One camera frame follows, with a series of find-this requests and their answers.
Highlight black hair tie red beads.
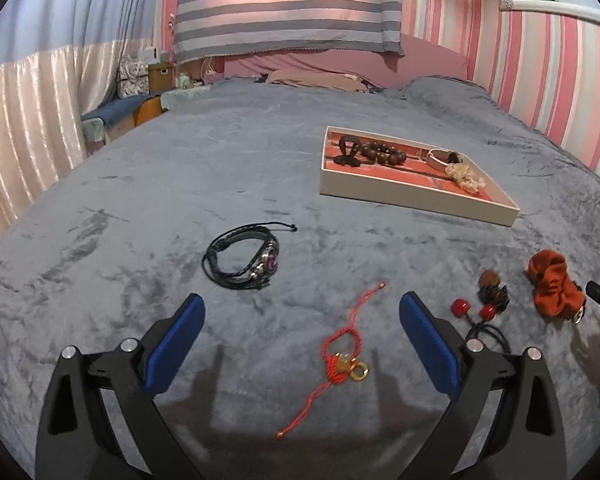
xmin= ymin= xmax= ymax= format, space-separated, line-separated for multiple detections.
xmin=450 ymin=298 xmax=512 ymax=354

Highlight orange fabric scrunchie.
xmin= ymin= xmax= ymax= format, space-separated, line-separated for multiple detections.
xmin=524 ymin=249 xmax=586 ymax=321

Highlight brown pinecone hair tie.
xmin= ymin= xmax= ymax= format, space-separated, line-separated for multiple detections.
xmin=477 ymin=268 xmax=512 ymax=314

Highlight red string bracelet gold charm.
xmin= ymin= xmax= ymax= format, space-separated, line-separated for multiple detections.
xmin=274 ymin=282 xmax=387 ymax=441

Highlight black braided leather bracelet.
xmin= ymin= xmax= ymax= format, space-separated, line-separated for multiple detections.
xmin=200 ymin=221 xmax=299 ymax=292

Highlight cream flower scrunchie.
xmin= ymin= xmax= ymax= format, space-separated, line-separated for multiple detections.
xmin=444 ymin=162 xmax=486 ymax=195

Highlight white strap wrist watch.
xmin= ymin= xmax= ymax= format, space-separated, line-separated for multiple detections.
xmin=426 ymin=148 xmax=464 ymax=172

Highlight cream jewelry tray red lining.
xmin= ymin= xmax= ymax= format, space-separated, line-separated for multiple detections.
xmin=320 ymin=126 xmax=520 ymax=226

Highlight brown wooden bead bracelet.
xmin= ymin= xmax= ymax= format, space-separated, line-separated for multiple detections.
xmin=358 ymin=140 xmax=409 ymax=167

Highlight black scrunchie with charm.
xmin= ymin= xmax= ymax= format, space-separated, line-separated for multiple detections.
xmin=571 ymin=301 xmax=586 ymax=324

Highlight grey plush bed blanket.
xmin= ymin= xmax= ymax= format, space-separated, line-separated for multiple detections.
xmin=0 ymin=77 xmax=600 ymax=479

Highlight blue denim cloth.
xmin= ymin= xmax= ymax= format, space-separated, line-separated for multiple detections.
xmin=81 ymin=93 xmax=160 ymax=127

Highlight cream shiny curtain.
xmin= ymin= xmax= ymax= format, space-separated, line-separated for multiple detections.
xmin=0 ymin=38 xmax=150 ymax=238

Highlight beige folded cloth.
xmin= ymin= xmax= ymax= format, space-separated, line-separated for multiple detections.
xmin=266 ymin=68 xmax=370 ymax=93

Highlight pink headboard cushion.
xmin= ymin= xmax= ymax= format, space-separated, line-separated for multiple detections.
xmin=224 ymin=35 xmax=468 ymax=89

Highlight brown cardboard storage box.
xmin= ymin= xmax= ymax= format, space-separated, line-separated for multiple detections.
xmin=148 ymin=62 xmax=175 ymax=93

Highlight grey striped pillow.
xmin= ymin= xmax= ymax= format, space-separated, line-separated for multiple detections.
xmin=174 ymin=0 xmax=402 ymax=63

